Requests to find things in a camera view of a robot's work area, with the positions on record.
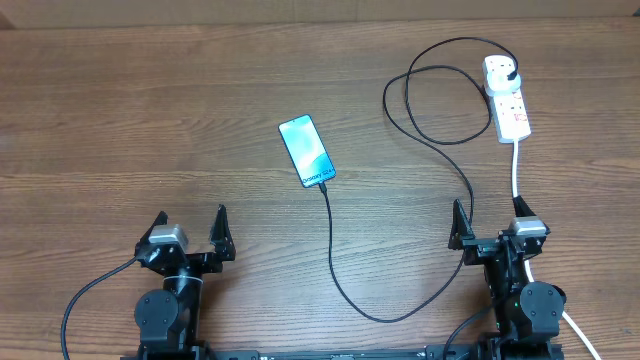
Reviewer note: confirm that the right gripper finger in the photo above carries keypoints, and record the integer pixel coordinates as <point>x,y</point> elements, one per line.
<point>461,231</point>
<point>521,208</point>

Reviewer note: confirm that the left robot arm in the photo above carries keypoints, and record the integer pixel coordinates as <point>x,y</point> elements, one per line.
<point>168,318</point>

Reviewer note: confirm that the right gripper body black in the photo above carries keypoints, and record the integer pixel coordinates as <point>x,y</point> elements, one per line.
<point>481,248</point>

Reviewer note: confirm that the Samsung Galaxy smartphone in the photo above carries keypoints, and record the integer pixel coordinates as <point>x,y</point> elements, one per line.
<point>307,151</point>

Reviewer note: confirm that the white power strip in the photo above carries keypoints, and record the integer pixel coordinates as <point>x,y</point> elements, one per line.
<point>509,112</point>

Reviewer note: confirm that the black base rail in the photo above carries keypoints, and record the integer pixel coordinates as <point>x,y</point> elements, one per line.
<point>430,352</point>

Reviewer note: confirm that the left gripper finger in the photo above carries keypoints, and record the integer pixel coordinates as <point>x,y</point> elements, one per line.
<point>220,236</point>
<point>161,219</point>

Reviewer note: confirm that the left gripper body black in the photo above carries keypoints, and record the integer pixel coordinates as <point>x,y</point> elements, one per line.
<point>201,263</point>

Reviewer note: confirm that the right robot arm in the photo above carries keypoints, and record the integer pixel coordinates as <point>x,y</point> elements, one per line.
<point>527,312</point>

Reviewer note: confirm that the white USB charger plug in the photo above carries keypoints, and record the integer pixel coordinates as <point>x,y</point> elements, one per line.
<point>498,84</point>

